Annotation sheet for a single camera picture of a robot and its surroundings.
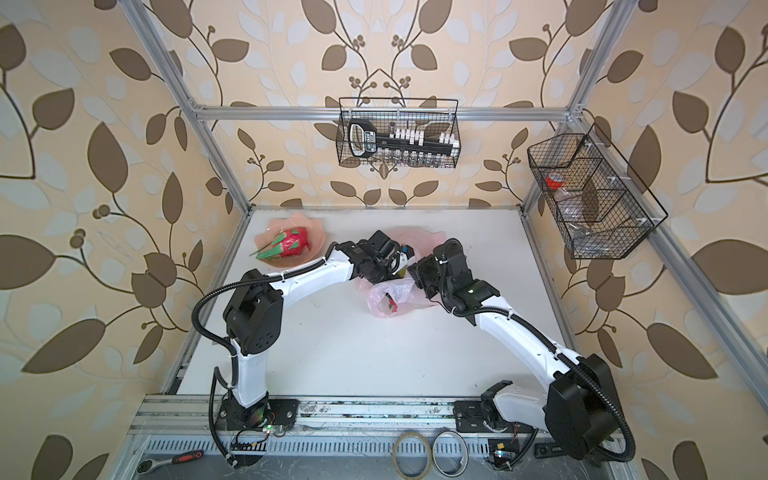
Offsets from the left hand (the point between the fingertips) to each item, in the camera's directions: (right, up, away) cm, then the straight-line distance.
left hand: (406, 287), depth 86 cm
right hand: (0, +6, -7) cm, 9 cm away
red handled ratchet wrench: (-60, -38, -19) cm, 74 cm away
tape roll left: (+4, -39, -19) cm, 43 cm away
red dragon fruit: (-41, +12, +13) cm, 44 cm away
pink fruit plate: (-34, +18, +25) cm, 46 cm away
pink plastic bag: (-2, 0, -13) cm, 13 cm away
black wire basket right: (+49, +22, -12) cm, 55 cm away
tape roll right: (+14, -37, -16) cm, 43 cm away
